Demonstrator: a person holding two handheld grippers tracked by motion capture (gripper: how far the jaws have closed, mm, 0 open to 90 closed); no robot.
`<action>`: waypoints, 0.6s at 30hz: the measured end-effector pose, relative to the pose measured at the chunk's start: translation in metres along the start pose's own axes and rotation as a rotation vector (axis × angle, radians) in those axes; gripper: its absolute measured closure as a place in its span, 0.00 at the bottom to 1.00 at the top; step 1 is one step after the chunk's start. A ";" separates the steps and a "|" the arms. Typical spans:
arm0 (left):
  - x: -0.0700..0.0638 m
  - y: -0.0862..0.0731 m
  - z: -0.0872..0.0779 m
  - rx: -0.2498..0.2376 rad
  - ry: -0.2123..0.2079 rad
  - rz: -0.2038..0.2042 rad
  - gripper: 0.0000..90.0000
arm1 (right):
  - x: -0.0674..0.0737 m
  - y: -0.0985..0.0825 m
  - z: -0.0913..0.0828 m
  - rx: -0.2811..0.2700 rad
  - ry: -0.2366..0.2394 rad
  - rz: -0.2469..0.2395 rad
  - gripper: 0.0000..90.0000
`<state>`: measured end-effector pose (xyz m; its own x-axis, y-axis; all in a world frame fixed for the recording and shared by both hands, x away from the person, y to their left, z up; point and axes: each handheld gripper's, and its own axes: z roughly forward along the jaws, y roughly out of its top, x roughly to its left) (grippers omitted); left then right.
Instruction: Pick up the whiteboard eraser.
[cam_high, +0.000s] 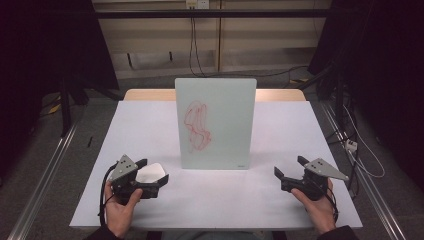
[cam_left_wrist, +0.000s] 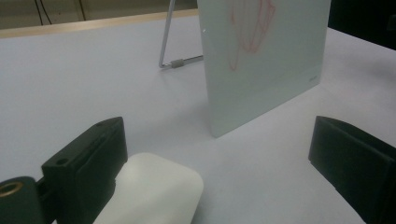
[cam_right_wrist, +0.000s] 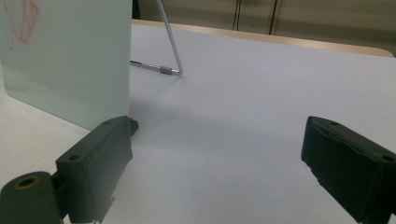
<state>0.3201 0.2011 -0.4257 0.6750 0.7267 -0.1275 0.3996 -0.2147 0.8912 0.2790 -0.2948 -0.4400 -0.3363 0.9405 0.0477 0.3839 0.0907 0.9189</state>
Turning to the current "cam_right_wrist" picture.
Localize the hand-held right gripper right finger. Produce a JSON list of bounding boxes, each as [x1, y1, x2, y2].
[[300, 115, 396, 224]]

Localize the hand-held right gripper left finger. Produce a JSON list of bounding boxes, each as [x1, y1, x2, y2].
[[55, 115, 134, 224]]

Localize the thin black wall cable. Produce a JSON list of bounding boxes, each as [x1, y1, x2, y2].
[[232, 0, 239, 32]]

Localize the white table cover sheet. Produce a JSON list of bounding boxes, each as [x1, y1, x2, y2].
[[0, 23, 396, 224]]

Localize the pale green glass writing board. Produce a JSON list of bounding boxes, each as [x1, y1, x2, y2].
[[0, 0, 134, 132]]

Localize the metal wire board stand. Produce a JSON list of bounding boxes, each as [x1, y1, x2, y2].
[[129, 0, 184, 77]]

